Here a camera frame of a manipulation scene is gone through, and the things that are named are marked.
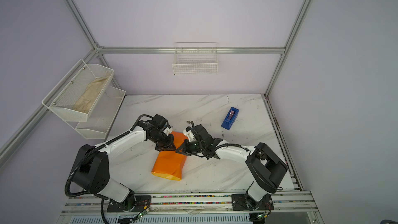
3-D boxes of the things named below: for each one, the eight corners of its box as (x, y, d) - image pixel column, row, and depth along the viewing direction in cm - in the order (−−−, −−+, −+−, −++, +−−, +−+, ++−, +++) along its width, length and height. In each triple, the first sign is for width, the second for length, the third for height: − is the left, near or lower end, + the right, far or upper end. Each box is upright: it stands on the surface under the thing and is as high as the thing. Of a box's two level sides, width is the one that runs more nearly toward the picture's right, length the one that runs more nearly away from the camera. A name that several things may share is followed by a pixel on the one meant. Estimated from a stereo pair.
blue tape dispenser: (221, 126, 104) (222, 121, 99) (230, 112, 112) (231, 106, 107) (229, 130, 102) (230, 124, 97) (237, 115, 111) (239, 109, 105)
